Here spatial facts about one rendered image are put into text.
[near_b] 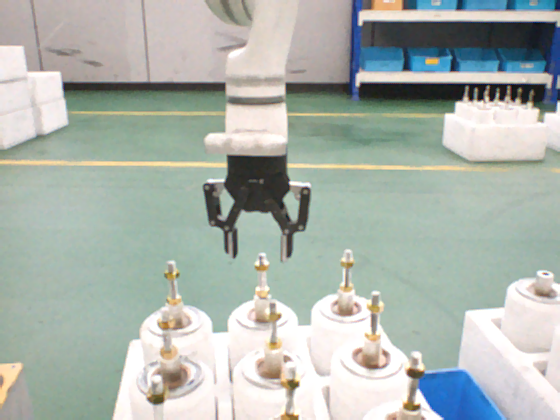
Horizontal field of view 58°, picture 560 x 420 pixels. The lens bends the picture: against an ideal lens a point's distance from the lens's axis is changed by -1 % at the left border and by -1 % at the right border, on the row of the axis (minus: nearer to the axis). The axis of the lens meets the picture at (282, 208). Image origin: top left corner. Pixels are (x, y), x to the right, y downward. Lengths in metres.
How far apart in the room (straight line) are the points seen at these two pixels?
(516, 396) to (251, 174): 0.49
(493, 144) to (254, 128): 2.24
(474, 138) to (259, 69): 2.19
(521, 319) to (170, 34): 5.27
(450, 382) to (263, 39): 0.60
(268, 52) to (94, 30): 5.52
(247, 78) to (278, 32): 0.06
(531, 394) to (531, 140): 2.16
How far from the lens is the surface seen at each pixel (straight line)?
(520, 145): 2.82
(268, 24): 0.57
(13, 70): 3.37
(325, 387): 0.72
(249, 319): 0.71
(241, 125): 0.59
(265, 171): 0.60
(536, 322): 0.84
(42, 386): 1.09
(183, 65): 5.78
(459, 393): 0.90
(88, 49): 6.11
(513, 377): 0.82
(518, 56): 5.75
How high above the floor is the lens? 0.62
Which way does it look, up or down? 19 degrees down
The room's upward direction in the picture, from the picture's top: straight up
